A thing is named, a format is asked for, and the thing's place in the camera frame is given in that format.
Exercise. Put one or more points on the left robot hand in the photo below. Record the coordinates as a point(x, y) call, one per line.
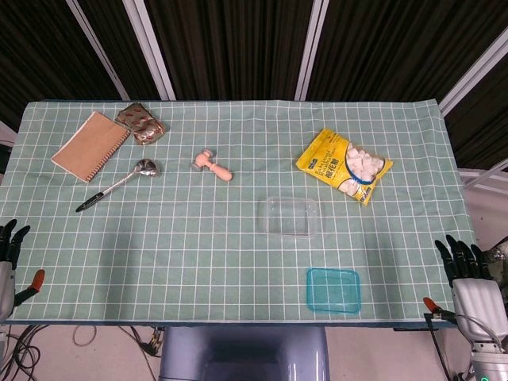
point(7, 278)

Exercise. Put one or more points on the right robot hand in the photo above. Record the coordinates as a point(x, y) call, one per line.
point(476, 301)

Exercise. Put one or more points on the teal plastic lid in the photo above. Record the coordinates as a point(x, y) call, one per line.
point(333, 291)

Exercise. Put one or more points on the clear plastic container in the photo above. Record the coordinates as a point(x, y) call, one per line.
point(287, 218)

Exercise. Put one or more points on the crinkled silver object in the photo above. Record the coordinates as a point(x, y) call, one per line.
point(501, 251)

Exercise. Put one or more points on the white metal rack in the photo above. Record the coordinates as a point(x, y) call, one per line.
point(482, 174)

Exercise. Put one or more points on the brown spiral notebook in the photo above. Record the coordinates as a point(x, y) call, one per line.
point(89, 147)

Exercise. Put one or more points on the yellow marshmallow bag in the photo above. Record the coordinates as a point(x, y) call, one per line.
point(329, 160)

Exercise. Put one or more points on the gold foil snack packet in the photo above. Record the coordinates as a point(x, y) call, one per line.
point(141, 124)

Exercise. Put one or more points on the green checked tablecloth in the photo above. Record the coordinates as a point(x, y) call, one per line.
point(222, 254)

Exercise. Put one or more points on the small wooden toy hammer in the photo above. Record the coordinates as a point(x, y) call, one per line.
point(217, 170)

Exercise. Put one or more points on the grey-blue robot torso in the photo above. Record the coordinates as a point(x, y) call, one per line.
point(244, 353)

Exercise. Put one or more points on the black pleated curtain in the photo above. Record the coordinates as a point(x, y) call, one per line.
point(238, 47)

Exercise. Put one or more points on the thin white frame post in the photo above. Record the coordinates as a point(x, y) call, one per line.
point(97, 47)

